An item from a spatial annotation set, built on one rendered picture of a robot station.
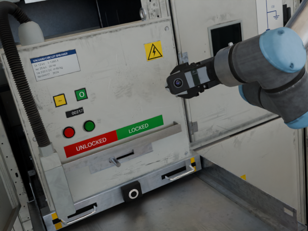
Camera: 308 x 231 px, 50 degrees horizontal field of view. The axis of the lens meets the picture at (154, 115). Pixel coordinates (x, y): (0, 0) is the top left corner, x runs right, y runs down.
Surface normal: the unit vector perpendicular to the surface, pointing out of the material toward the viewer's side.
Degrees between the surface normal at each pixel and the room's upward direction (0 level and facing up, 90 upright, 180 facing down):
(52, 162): 61
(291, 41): 70
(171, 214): 0
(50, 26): 90
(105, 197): 90
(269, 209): 90
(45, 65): 90
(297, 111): 104
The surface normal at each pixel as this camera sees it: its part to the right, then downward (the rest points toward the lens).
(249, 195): -0.88, 0.29
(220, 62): -0.82, -0.08
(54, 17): 0.44, 0.21
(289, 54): 0.53, -0.19
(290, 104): -0.33, 0.60
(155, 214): -0.17, -0.93
